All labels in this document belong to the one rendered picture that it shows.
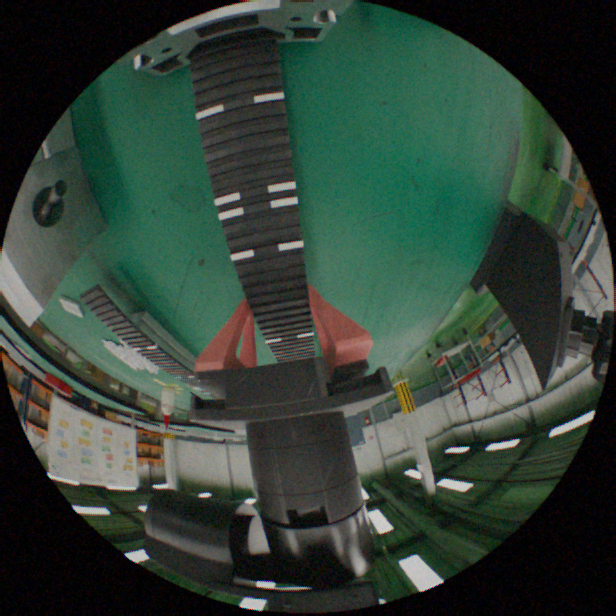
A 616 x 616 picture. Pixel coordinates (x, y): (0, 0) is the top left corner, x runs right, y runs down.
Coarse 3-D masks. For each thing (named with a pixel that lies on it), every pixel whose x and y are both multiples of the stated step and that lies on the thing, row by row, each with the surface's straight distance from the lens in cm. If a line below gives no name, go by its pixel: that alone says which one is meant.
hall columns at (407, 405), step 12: (408, 396) 642; (408, 408) 635; (408, 420) 662; (420, 432) 651; (168, 444) 808; (420, 444) 653; (168, 456) 814; (420, 456) 658; (168, 468) 824; (168, 480) 838; (432, 480) 701; (432, 492) 717; (432, 516) 762
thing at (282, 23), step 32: (256, 0) 12; (288, 0) 11; (320, 0) 12; (352, 0) 12; (160, 32) 12; (192, 32) 13; (224, 32) 13; (288, 32) 14; (320, 32) 15; (128, 64) 14; (160, 64) 16
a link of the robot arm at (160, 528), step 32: (160, 512) 14; (192, 512) 13; (224, 512) 13; (256, 512) 16; (160, 544) 15; (192, 544) 13; (224, 544) 12; (192, 576) 13; (224, 576) 13; (288, 608) 10; (320, 608) 9; (352, 608) 9
